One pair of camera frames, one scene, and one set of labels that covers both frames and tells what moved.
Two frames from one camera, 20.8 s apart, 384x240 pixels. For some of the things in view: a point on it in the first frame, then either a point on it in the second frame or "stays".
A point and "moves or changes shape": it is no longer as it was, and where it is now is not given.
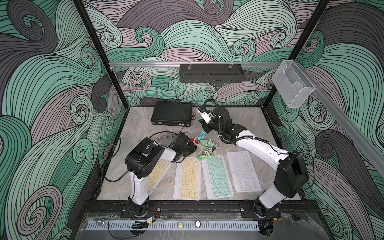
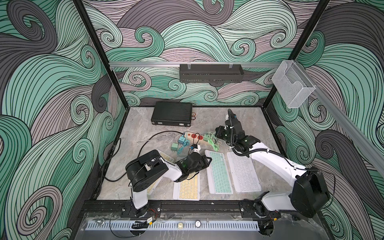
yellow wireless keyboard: (187, 181) stays
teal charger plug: (201, 120) moves or changes shape
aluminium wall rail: (136, 64) stays
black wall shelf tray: (212, 73) stays
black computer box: (172, 114) stays
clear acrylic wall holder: (294, 87) stays
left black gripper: (192, 150) → (202, 159)
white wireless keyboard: (244, 174) stays
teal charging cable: (202, 135) moves or changes shape
